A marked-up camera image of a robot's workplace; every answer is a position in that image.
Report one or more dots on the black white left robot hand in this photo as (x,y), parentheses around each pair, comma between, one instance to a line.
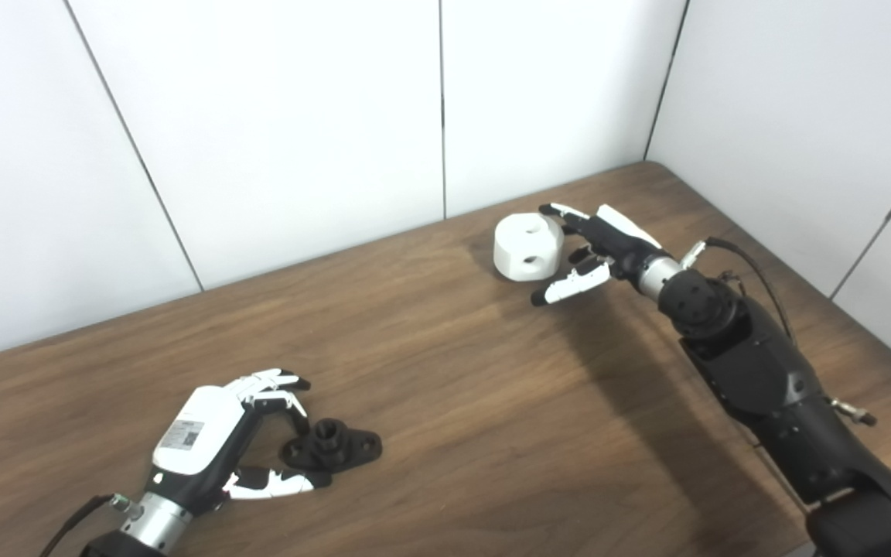
(198,433)

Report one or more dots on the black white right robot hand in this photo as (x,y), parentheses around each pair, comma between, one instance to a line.
(619,240)

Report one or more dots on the round white piece with holes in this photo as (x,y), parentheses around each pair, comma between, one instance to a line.
(515,244)

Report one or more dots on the black flanged holder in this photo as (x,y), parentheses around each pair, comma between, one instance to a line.
(329,449)

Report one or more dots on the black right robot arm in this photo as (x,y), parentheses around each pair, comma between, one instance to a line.
(762,371)

